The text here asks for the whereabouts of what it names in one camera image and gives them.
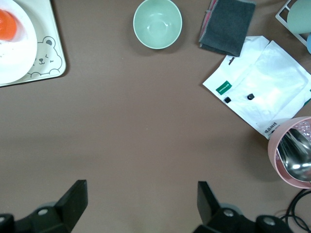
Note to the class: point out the white plastic bag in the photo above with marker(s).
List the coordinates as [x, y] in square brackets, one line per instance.
[267, 80]

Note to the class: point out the small black cube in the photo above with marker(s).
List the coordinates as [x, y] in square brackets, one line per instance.
[250, 96]
[227, 99]

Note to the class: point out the pale green cup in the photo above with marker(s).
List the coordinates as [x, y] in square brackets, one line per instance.
[300, 15]

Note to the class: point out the folded dark grey cloth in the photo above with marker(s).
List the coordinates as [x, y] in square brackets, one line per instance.
[226, 26]

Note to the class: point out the orange fruit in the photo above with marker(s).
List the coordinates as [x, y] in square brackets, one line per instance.
[7, 25]

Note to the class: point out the white round plate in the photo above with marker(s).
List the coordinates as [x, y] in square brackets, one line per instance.
[17, 58]

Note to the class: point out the light blue cup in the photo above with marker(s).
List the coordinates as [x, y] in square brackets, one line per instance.
[309, 44]

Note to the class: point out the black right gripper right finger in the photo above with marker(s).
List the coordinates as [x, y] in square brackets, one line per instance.
[207, 204]

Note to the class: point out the light green bowl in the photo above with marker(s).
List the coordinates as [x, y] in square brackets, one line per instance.
[158, 24]

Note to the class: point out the cream bear print tray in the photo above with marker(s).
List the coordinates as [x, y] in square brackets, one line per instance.
[48, 29]

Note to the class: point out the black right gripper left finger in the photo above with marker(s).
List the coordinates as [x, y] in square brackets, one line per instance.
[73, 201]

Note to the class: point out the pink bowl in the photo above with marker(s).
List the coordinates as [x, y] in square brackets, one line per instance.
[272, 155]

